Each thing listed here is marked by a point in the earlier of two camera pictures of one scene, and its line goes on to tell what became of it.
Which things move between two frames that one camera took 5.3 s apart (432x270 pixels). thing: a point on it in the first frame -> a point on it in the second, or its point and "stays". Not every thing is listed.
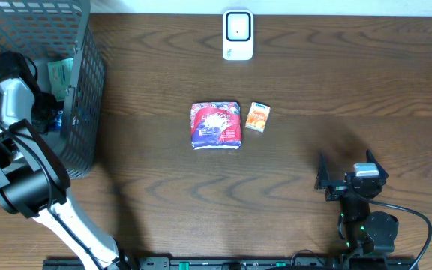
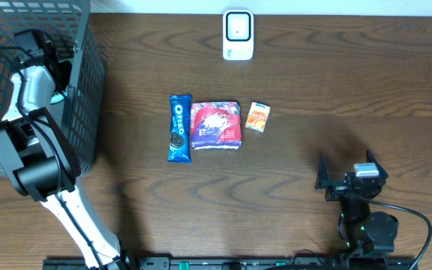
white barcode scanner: x=238 y=34 stays
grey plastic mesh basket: x=47 y=30 stays
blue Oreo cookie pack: x=57 y=124 -> x=179 y=148
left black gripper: x=47 y=113 -> x=36 y=41
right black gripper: x=342 y=186 stays
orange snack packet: x=258 y=117 stays
